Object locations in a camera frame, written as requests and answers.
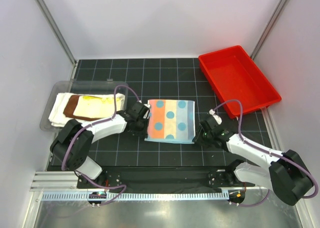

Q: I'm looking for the slotted metal rail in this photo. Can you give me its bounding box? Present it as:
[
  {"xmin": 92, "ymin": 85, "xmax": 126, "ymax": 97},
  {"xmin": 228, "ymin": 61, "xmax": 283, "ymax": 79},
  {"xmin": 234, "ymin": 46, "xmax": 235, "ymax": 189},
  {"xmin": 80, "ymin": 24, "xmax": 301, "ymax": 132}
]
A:
[{"xmin": 41, "ymin": 190, "xmax": 229, "ymax": 202}]

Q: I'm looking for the aluminium frame post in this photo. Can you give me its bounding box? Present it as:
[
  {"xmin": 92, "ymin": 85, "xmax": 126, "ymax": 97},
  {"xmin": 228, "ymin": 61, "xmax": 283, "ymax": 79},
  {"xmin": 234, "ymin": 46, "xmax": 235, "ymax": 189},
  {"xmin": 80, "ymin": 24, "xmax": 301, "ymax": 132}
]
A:
[
  {"xmin": 250, "ymin": 0, "xmax": 290, "ymax": 60},
  {"xmin": 35, "ymin": 0, "xmax": 77, "ymax": 67}
]

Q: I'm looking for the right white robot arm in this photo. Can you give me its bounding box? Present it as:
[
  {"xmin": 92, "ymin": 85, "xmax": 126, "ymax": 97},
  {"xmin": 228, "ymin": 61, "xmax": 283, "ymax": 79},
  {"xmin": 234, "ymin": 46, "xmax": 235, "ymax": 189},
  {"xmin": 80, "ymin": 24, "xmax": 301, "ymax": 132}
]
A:
[{"xmin": 193, "ymin": 114, "xmax": 319, "ymax": 206}]

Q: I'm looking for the patterned white cloth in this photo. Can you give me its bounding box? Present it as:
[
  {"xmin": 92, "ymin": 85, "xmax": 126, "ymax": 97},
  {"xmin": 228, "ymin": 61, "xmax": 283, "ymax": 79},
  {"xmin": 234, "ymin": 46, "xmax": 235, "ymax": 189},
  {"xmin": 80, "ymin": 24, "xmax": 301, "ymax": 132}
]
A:
[{"xmin": 144, "ymin": 99, "xmax": 196, "ymax": 144}]

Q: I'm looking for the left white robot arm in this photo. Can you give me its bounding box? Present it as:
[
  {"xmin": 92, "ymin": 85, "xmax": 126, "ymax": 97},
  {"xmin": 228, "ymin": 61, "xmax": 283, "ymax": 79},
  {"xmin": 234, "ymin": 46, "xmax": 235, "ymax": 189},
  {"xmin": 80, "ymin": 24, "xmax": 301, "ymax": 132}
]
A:
[{"xmin": 50, "ymin": 101, "xmax": 151, "ymax": 188}]

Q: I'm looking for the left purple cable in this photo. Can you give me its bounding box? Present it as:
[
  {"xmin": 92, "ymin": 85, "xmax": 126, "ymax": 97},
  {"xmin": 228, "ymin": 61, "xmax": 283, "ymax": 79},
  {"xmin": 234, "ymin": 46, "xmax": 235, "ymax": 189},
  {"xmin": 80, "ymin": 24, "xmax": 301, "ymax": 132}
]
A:
[{"xmin": 61, "ymin": 84, "xmax": 142, "ymax": 219}]

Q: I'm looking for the right aluminium frame post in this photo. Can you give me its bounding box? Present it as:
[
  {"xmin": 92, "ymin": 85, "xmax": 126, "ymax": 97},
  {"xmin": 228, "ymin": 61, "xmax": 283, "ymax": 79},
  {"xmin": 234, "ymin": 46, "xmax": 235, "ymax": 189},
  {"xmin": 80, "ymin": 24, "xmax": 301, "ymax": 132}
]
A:
[{"xmin": 250, "ymin": 0, "xmax": 290, "ymax": 60}]

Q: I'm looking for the left aluminium frame post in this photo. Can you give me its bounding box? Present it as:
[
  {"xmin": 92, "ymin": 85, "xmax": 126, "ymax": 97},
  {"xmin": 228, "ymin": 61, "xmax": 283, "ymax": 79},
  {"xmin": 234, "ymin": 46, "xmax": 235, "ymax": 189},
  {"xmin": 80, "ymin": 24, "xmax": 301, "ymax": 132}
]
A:
[{"xmin": 35, "ymin": 0, "xmax": 77, "ymax": 67}]

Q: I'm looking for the brown towel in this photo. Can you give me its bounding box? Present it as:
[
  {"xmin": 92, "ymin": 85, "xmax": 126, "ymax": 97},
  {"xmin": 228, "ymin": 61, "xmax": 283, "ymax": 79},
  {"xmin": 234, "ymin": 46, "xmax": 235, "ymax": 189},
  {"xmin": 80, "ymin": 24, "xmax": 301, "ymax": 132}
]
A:
[{"xmin": 63, "ymin": 94, "xmax": 98, "ymax": 121}]

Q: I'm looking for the clear plastic tray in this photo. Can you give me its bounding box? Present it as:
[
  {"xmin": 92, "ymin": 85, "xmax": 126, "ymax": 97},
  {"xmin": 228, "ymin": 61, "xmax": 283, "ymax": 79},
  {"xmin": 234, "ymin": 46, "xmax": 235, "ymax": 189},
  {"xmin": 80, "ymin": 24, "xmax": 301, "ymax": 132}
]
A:
[{"xmin": 40, "ymin": 79, "xmax": 128, "ymax": 133}]

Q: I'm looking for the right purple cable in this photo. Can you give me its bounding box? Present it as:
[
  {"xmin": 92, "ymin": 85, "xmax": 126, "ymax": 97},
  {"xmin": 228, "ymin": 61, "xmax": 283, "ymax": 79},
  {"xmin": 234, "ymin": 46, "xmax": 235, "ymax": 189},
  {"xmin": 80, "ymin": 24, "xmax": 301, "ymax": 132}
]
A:
[{"xmin": 213, "ymin": 99, "xmax": 316, "ymax": 208}]

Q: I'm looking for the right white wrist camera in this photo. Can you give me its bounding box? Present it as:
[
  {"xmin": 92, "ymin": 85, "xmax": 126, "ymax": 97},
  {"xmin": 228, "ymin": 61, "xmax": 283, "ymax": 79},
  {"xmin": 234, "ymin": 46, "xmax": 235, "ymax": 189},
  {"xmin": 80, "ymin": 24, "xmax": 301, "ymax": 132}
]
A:
[{"xmin": 209, "ymin": 109, "xmax": 222, "ymax": 125}]

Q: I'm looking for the large white towel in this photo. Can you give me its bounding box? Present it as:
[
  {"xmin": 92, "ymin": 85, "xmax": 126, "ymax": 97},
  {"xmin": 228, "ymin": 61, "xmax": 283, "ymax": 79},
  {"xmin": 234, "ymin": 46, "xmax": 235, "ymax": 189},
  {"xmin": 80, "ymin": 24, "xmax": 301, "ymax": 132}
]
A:
[{"xmin": 48, "ymin": 92, "xmax": 126, "ymax": 127}]

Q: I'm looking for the yellow crocodile print towel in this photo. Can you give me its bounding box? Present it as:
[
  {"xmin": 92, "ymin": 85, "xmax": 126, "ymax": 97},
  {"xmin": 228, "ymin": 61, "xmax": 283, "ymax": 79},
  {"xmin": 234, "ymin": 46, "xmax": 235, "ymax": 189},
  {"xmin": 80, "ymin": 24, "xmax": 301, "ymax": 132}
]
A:
[{"xmin": 73, "ymin": 95, "xmax": 123, "ymax": 119}]

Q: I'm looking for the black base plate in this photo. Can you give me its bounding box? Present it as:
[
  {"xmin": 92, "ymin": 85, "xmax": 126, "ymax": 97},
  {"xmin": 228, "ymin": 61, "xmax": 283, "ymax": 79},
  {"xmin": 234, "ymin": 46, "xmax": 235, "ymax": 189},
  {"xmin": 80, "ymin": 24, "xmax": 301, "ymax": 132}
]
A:
[{"xmin": 76, "ymin": 165, "xmax": 256, "ymax": 191}]

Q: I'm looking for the purple cable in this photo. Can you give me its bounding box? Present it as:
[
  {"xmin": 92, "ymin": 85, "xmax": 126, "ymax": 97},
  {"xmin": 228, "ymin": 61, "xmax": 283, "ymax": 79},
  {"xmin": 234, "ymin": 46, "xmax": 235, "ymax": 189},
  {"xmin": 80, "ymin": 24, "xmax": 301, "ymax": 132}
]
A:
[
  {"xmin": 61, "ymin": 84, "xmax": 142, "ymax": 219},
  {"xmin": 213, "ymin": 99, "xmax": 316, "ymax": 208}
]

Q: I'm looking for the red plastic bin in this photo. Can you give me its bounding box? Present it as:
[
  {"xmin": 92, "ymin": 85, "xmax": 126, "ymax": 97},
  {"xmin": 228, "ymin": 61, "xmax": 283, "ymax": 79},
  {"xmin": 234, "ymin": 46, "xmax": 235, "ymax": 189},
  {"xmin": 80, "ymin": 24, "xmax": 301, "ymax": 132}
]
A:
[{"xmin": 198, "ymin": 45, "xmax": 282, "ymax": 119}]

